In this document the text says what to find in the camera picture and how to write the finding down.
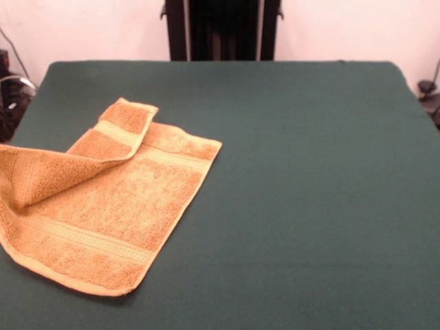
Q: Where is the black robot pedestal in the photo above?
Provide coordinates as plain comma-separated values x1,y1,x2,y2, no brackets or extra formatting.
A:
158,0,283,62

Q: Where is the black equipment pile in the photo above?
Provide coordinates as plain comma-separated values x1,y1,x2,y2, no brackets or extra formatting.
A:
0,49,38,142

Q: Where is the dark green table cloth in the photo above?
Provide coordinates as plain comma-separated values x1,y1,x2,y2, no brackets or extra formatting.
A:
0,60,440,330

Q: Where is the black stand base foot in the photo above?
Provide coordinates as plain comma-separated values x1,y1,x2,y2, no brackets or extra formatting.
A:
417,79,440,130

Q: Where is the tan terry towel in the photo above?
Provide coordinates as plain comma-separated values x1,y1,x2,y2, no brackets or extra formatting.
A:
0,98,223,298

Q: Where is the thin grey cable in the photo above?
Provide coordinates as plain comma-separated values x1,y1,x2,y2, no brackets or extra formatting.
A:
0,26,37,91

